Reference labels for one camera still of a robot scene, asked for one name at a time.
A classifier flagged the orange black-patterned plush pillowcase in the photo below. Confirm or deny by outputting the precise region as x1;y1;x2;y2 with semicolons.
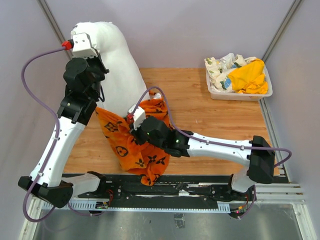
95;106;170;186

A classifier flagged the white pillow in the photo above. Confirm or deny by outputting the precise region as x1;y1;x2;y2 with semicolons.
70;21;147;117

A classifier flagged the white plastic bin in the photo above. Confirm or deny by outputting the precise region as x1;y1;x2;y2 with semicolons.
205;67;273;102

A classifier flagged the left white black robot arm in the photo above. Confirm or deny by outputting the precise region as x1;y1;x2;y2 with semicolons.
18;54;109;208

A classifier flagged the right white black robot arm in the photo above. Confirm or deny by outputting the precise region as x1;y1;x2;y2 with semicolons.
130;116;275;200

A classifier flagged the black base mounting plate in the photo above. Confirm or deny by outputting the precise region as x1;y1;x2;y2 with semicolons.
78;174;254;203

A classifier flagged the yellow and white floral cloth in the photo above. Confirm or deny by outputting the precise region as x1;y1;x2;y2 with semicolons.
204;53;269;95

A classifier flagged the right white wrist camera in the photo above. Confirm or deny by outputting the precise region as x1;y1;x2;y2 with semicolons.
127;104;146;130

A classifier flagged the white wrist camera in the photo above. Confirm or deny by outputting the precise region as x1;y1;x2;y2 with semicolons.
127;104;146;130
72;33;98;59

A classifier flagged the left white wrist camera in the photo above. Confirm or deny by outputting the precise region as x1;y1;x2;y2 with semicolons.
72;33;98;59

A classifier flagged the left aluminium corner post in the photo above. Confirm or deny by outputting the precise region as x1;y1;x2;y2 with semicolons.
36;0;66;44

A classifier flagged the aluminium corner post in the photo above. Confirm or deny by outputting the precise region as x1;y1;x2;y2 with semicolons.
262;0;304;63
36;0;66;44

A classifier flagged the grey slotted cable duct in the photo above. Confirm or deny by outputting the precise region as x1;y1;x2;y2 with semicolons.
42;199;231;214

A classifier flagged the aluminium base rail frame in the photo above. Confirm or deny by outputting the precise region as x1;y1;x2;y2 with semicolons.
18;72;318;240

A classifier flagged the right aluminium corner post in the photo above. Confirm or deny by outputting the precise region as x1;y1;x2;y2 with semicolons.
262;0;304;63

